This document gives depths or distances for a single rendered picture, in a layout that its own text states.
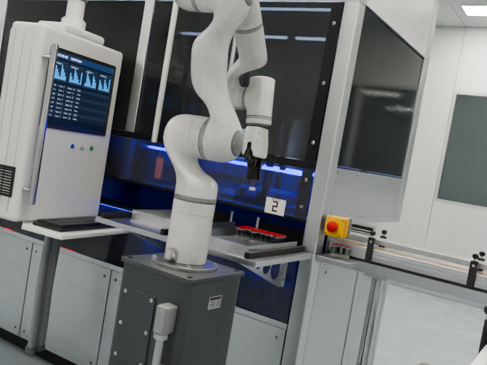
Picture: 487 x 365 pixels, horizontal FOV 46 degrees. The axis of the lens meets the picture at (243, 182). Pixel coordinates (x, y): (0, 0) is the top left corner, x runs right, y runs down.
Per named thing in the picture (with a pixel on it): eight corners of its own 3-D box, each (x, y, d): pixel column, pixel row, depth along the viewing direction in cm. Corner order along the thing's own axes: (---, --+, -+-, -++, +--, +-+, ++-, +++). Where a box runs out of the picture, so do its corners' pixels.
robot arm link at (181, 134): (201, 204, 155) (217, 116, 154) (146, 192, 163) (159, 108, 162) (223, 204, 166) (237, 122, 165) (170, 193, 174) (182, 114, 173)
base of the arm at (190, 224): (188, 275, 151) (200, 206, 150) (137, 258, 161) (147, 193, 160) (230, 269, 167) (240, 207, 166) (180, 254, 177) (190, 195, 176)
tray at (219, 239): (236, 235, 223) (238, 227, 223) (295, 250, 209) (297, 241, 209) (182, 239, 194) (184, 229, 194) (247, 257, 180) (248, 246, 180)
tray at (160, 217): (185, 217, 250) (185, 209, 250) (234, 229, 237) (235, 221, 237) (131, 218, 221) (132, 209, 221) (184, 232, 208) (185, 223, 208)
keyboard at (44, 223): (99, 220, 251) (101, 214, 251) (126, 227, 245) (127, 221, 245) (32, 224, 214) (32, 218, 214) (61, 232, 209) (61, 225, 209)
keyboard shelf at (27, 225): (82, 221, 258) (83, 215, 258) (133, 234, 247) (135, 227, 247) (3, 225, 217) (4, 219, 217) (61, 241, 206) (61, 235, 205)
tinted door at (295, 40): (221, 146, 234) (246, 1, 231) (317, 162, 212) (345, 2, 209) (220, 146, 234) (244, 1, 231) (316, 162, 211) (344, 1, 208)
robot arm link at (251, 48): (206, 31, 173) (225, 115, 192) (257, 30, 168) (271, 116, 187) (217, 17, 179) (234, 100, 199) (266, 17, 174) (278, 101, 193)
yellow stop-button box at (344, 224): (330, 233, 213) (334, 214, 213) (348, 237, 209) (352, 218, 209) (322, 234, 207) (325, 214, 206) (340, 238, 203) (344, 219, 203)
